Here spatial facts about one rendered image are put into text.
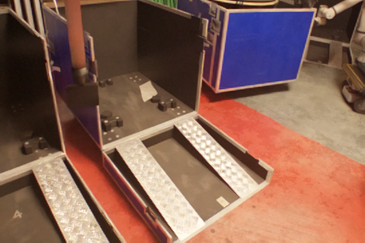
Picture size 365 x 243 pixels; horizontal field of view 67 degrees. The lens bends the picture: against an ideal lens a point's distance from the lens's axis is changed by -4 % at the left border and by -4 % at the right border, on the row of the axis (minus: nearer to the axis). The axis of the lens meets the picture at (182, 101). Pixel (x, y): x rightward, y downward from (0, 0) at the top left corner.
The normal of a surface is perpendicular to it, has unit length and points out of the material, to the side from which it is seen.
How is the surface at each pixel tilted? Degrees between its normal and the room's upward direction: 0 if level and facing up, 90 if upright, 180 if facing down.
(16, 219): 2
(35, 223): 2
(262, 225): 0
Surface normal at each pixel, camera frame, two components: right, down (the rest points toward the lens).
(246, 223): 0.06, -0.87
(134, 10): 0.62, 0.43
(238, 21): 0.37, 0.48
